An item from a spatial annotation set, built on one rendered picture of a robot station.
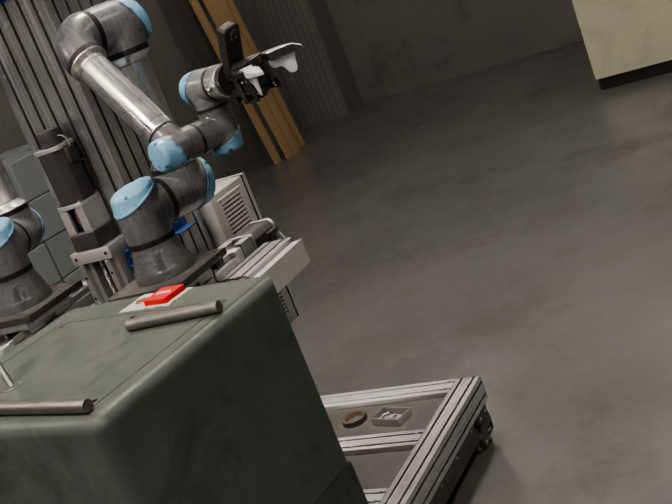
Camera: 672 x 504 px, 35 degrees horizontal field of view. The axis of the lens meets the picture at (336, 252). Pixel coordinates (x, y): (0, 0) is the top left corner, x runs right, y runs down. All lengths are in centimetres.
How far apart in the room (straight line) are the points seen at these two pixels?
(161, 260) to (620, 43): 597
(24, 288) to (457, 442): 146
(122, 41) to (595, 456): 194
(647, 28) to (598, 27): 35
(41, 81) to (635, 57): 592
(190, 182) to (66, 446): 108
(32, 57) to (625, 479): 206
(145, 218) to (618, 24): 596
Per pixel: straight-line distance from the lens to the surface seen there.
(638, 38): 809
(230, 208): 299
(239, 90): 223
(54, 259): 685
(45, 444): 168
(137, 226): 252
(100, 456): 161
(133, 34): 256
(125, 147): 278
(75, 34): 249
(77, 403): 161
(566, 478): 340
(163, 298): 198
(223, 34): 221
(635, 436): 351
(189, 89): 237
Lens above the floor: 176
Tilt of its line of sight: 16 degrees down
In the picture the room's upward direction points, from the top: 21 degrees counter-clockwise
